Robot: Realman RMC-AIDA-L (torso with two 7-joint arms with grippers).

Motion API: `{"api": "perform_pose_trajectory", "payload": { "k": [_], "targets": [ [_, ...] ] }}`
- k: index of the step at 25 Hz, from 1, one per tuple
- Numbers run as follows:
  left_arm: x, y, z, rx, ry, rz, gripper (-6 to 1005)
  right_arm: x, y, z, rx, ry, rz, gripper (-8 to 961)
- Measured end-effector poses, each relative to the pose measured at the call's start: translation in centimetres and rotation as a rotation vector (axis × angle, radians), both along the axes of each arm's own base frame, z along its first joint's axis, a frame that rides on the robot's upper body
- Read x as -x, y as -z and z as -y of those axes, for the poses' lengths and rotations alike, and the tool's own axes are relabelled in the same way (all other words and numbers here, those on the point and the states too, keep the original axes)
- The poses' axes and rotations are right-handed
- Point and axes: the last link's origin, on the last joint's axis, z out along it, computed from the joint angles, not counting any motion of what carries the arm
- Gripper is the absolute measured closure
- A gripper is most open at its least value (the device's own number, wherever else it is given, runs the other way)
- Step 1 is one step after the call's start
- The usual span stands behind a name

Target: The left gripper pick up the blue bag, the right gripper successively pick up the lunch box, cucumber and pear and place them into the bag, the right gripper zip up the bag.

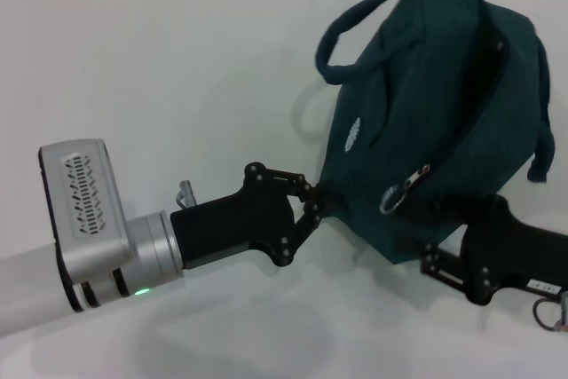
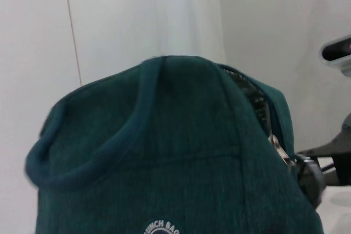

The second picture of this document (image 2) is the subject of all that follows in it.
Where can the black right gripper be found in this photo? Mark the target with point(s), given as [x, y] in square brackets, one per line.
[340, 143]

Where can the dark teal fabric bag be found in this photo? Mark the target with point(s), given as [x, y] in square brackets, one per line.
[164, 149]

